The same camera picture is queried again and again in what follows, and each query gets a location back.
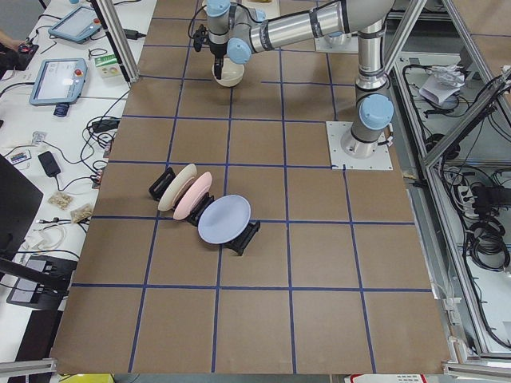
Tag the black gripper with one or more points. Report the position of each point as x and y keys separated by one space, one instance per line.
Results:
x=218 y=49

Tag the cream bowl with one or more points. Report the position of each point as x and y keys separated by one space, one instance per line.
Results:
x=232 y=73

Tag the white rectangular tray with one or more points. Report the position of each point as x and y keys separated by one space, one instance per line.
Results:
x=268 y=6

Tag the green white small box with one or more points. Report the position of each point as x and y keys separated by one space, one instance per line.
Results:
x=107 y=66

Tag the cream plate in rack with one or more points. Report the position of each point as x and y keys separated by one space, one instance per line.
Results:
x=177 y=187

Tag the pink plate in rack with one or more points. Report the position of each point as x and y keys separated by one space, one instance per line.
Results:
x=193 y=196

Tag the far teach pendant tablet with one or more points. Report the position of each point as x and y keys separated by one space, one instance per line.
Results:
x=77 y=26

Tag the teach pendant tablet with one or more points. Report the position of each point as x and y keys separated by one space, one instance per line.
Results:
x=77 y=26
x=59 y=81

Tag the lavender plate in rack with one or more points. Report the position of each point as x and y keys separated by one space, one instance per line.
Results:
x=224 y=219

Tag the near teach pendant tablet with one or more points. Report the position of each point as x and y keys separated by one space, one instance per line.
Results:
x=59 y=81

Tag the black plate rack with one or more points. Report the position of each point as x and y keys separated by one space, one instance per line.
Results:
x=238 y=244

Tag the black power adapter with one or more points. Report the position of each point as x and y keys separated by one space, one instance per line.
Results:
x=49 y=164

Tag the crumpled white paper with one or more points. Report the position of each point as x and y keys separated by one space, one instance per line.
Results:
x=442 y=83

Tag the black monitor stand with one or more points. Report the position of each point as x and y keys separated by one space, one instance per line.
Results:
x=44 y=280

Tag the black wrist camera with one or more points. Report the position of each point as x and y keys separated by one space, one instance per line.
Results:
x=200 y=38

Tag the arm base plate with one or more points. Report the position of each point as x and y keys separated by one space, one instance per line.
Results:
x=321 y=45
x=346 y=153

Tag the aluminium frame post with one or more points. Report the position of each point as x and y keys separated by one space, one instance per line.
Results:
x=107 y=14

